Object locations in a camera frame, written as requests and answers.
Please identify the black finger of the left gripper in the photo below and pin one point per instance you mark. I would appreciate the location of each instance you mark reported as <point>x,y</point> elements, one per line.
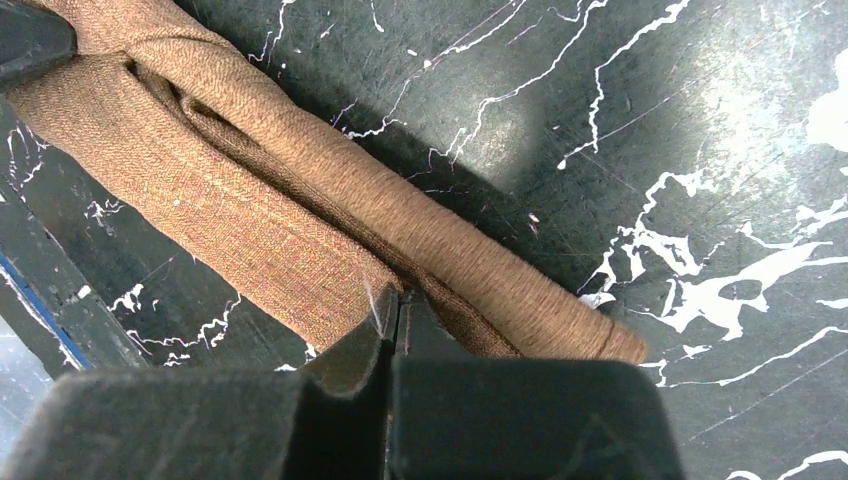
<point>34,41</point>

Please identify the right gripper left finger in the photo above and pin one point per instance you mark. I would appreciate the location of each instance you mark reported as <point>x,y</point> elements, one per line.
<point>325,420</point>

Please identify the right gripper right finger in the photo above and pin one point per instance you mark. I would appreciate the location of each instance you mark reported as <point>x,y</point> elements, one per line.
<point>460,416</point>

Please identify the brown burlap napkin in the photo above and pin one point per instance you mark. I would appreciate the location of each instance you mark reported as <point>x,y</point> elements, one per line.
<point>172,119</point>

